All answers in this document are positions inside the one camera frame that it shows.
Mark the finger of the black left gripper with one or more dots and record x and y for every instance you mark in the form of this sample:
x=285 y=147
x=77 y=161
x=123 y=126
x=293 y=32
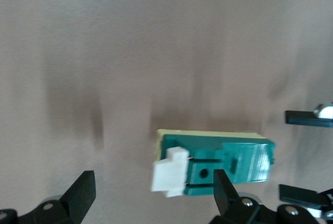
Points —
x=301 y=117
x=301 y=196

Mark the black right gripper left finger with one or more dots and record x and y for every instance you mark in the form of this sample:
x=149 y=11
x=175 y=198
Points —
x=65 y=205

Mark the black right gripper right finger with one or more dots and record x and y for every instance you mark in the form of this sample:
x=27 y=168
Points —
x=229 y=205

